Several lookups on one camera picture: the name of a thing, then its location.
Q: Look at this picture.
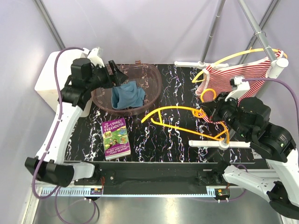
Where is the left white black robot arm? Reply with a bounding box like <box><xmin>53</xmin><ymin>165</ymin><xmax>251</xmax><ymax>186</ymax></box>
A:
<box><xmin>25</xmin><ymin>58</ymin><xmax>128</xmax><ymax>187</ymax></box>

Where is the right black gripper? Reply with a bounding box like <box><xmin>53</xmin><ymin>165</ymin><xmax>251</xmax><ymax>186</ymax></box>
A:
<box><xmin>199</xmin><ymin>91</ymin><xmax>250</xmax><ymax>139</ymax></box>

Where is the white grey clothes rack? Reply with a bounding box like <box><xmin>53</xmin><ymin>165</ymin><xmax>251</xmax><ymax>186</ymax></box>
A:
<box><xmin>174</xmin><ymin>0</ymin><xmax>290</xmax><ymax>150</ymax></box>

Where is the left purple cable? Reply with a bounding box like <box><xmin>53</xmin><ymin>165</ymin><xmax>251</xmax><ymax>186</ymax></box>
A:
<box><xmin>31</xmin><ymin>47</ymin><xmax>100</xmax><ymax>222</ymax></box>

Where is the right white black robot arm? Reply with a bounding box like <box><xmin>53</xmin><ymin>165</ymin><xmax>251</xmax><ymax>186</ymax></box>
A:
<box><xmin>200</xmin><ymin>92</ymin><xmax>299</xmax><ymax>219</ymax></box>

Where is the red white striped top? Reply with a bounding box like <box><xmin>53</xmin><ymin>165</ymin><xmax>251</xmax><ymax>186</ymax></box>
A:
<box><xmin>194</xmin><ymin>49</ymin><xmax>286</xmax><ymax>124</ymax></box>

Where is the orange plastic hanger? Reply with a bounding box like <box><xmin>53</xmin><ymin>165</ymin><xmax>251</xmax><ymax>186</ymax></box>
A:
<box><xmin>141</xmin><ymin>88</ymin><xmax>231</xmax><ymax>144</ymax></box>

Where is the brown transparent oval basket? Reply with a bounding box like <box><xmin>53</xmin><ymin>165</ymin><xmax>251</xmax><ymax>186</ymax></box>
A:
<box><xmin>92</xmin><ymin>61</ymin><xmax>162</xmax><ymax>117</ymax></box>

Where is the yellow plastic hanger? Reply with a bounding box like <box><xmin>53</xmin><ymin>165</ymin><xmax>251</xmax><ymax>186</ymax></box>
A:
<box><xmin>192</xmin><ymin>48</ymin><xmax>288</xmax><ymax>84</ymax></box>

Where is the blue tank top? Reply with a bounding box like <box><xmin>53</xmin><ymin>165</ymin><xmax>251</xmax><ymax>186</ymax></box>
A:
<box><xmin>111</xmin><ymin>81</ymin><xmax>146</xmax><ymax>110</ymax></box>

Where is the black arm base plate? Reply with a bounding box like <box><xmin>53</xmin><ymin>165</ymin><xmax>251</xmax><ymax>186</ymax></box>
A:
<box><xmin>75</xmin><ymin>161</ymin><xmax>227</xmax><ymax>197</ymax></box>

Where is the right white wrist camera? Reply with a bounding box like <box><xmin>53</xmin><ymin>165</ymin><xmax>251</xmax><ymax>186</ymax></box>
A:
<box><xmin>227</xmin><ymin>76</ymin><xmax>250</xmax><ymax>99</ymax></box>

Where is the black marble pattern mat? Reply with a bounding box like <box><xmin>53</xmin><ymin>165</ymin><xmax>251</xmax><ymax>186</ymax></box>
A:
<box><xmin>65</xmin><ymin>64</ymin><xmax>254</xmax><ymax>164</ymax></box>

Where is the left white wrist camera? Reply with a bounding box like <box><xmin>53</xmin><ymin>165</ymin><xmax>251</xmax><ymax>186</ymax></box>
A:
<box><xmin>83</xmin><ymin>47</ymin><xmax>105</xmax><ymax>68</ymax></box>

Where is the purple treehouse book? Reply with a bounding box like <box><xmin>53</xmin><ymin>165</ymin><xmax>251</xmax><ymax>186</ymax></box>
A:
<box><xmin>101</xmin><ymin>118</ymin><xmax>131</xmax><ymax>161</ymax></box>

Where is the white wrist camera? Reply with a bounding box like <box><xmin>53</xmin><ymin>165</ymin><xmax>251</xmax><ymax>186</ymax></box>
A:
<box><xmin>227</xmin><ymin>76</ymin><xmax>250</xmax><ymax>99</ymax></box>
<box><xmin>83</xmin><ymin>47</ymin><xmax>105</xmax><ymax>68</ymax></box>

